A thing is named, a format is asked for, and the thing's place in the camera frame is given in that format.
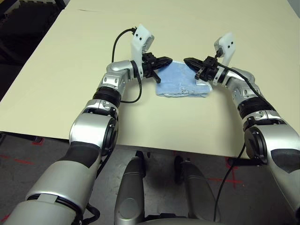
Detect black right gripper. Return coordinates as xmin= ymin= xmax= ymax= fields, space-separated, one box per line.
xmin=183 ymin=56 xmax=221 ymax=82

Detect light blue towel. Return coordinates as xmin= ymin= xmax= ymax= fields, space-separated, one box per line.
xmin=155 ymin=60 xmax=213 ymax=98

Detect grey robot leg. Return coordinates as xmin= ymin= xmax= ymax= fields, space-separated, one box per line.
xmin=174 ymin=156 xmax=221 ymax=222
xmin=113 ymin=156 xmax=146 ymax=225

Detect grey robot left leg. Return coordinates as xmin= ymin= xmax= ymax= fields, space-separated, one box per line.
xmin=113 ymin=156 xmax=146 ymax=225

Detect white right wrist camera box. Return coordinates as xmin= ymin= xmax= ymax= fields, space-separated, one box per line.
xmin=212 ymin=32 xmax=236 ymax=85

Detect black foam floor mat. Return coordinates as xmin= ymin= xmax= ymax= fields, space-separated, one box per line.
xmin=0 ymin=0 xmax=64 ymax=99

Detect grey robot right leg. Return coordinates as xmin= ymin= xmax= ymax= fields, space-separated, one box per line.
xmin=174 ymin=156 xmax=221 ymax=222

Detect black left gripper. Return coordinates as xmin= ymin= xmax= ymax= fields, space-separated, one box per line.
xmin=141 ymin=52 xmax=174 ymax=83

